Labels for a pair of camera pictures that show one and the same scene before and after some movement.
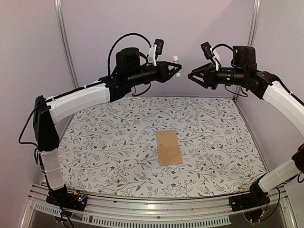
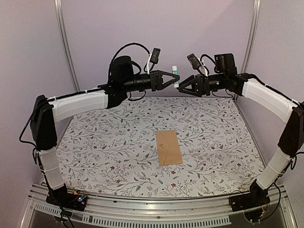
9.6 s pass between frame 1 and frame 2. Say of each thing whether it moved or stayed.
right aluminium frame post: stayed
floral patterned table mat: stayed
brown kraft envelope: stayed
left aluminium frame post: stayed
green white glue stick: moved
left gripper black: moved
